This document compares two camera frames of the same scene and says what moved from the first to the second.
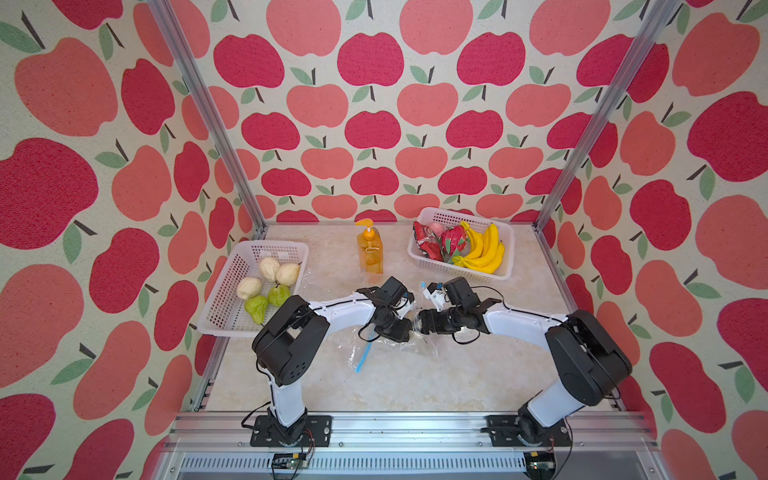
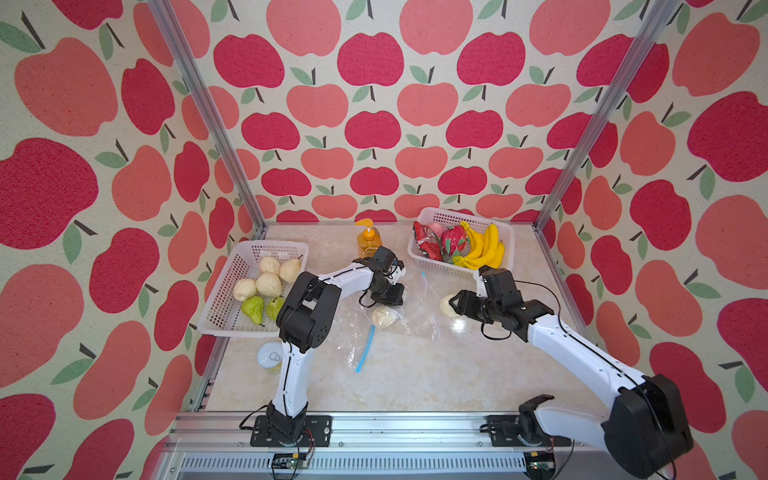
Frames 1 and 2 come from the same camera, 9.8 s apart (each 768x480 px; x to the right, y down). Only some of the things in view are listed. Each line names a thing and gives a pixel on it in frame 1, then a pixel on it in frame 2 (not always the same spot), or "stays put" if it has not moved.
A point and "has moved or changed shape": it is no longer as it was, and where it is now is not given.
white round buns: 249,287 stays put
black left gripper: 403,334 to 396,298
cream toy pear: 287,273 stays put
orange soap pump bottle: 370,248 stays put
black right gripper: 431,322 to 465,303
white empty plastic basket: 226,315 stays put
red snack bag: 427,242 stays put
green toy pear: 278,295 has moved or changed shape
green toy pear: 256,306 stays put
